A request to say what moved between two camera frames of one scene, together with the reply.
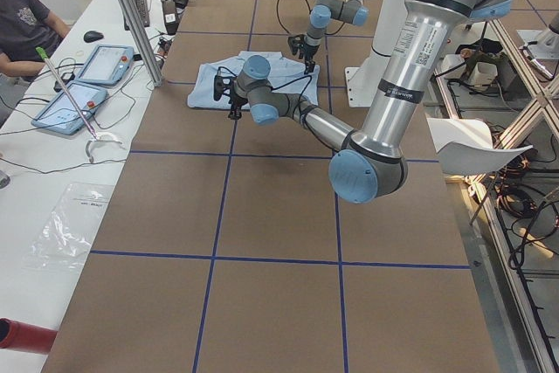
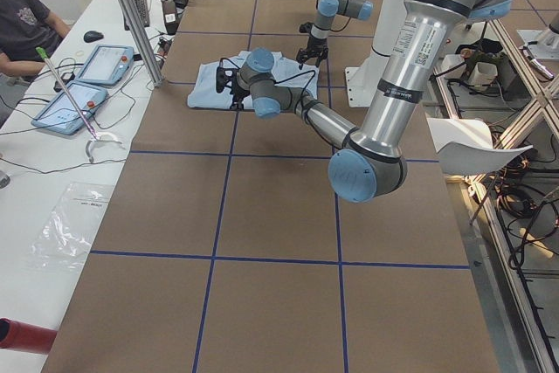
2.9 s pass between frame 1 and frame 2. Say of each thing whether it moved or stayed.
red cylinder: stayed
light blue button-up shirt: stayed
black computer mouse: stayed
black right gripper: moved
